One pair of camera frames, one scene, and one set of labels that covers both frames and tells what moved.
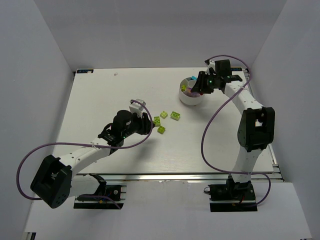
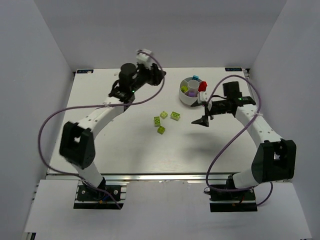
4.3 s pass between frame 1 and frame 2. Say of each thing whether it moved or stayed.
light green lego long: stayed
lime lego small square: stayed
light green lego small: stayed
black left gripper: moved
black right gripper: moved
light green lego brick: stayed
